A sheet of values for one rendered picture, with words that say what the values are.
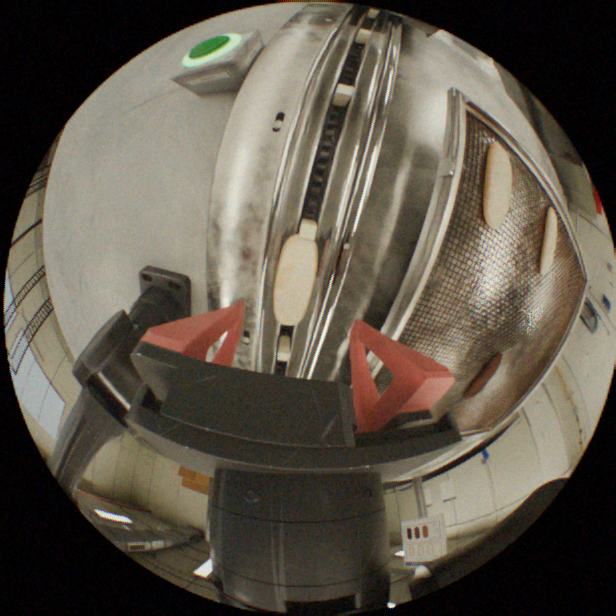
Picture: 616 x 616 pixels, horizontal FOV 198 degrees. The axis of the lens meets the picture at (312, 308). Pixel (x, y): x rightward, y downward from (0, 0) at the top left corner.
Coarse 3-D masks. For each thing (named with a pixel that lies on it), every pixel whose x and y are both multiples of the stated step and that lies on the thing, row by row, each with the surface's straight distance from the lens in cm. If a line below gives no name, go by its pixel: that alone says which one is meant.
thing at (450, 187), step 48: (480, 192) 21; (528, 192) 28; (432, 240) 17; (480, 240) 21; (576, 240) 45; (432, 336) 23; (480, 336) 27; (528, 336) 38; (528, 384) 58; (480, 432) 63
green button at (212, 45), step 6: (222, 36) 24; (228, 36) 24; (204, 42) 25; (210, 42) 24; (216, 42) 23; (222, 42) 23; (228, 42) 23; (198, 48) 24; (204, 48) 23; (210, 48) 23; (216, 48) 22; (192, 54) 24; (198, 54) 23; (204, 54) 22; (210, 54) 22
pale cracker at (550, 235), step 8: (552, 208) 34; (552, 216) 32; (552, 224) 32; (552, 232) 32; (544, 240) 31; (552, 240) 32; (544, 248) 31; (552, 248) 32; (544, 256) 31; (552, 256) 33; (544, 264) 31; (544, 272) 32
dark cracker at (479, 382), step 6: (498, 354) 32; (492, 360) 32; (498, 360) 33; (486, 366) 32; (492, 366) 32; (498, 366) 34; (480, 372) 33; (486, 372) 33; (492, 372) 34; (480, 378) 33; (486, 378) 34; (474, 384) 34; (480, 384) 34; (468, 390) 35; (474, 390) 35; (480, 390) 36; (468, 396) 36
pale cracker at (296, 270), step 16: (288, 240) 18; (304, 240) 18; (288, 256) 18; (304, 256) 18; (288, 272) 19; (304, 272) 19; (288, 288) 20; (304, 288) 20; (288, 304) 20; (304, 304) 20; (288, 320) 22
